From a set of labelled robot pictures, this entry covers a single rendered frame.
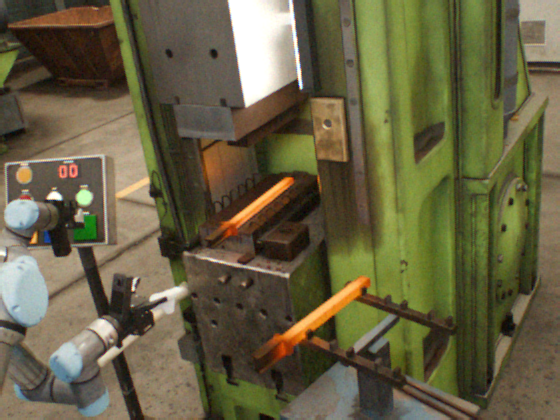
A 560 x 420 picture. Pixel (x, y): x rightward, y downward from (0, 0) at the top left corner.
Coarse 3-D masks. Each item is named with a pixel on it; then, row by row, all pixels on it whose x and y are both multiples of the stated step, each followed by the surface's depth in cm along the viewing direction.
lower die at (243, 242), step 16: (272, 176) 225; (288, 176) 218; (304, 176) 217; (256, 192) 212; (304, 192) 209; (224, 208) 206; (240, 208) 202; (288, 208) 201; (208, 224) 197; (240, 224) 190; (256, 224) 190; (272, 224) 195; (240, 240) 189; (256, 240) 188
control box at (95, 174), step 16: (48, 160) 204; (64, 160) 203; (80, 160) 202; (96, 160) 201; (112, 160) 207; (16, 176) 205; (32, 176) 204; (48, 176) 203; (80, 176) 202; (96, 176) 201; (112, 176) 206; (16, 192) 205; (32, 192) 204; (48, 192) 203; (64, 192) 202; (96, 192) 200; (112, 192) 205; (80, 208) 201; (96, 208) 200; (112, 208) 204; (112, 224) 204; (96, 240) 200; (112, 240) 203
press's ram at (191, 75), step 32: (160, 0) 166; (192, 0) 161; (224, 0) 156; (256, 0) 165; (288, 0) 177; (160, 32) 171; (192, 32) 165; (224, 32) 160; (256, 32) 167; (288, 32) 179; (160, 64) 176; (192, 64) 170; (224, 64) 165; (256, 64) 168; (288, 64) 182; (160, 96) 181; (192, 96) 175; (224, 96) 169; (256, 96) 170
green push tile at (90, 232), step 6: (84, 216) 200; (90, 216) 200; (96, 216) 200; (84, 222) 200; (90, 222) 199; (96, 222) 199; (84, 228) 200; (90, 228) 199; (96, 228) 199; (78, 234) 200; (84, 234) 200; (90, 234) 199; (96, 234) 199; (78, 240) 200; (84, 240) 200
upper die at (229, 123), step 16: (272, 96) 186; (288, 96) 193; (304, 96) 201; (176, 112) 181; (192, 112) 177; (208, 112) 174; (224, 112) 171; (240, 112) 174; (256, 112) 180; (272, 112) 187; (192, 128) 180; (208, 128) 177; (224, 128) 174; (240, 128) 175; (256, 128) 181
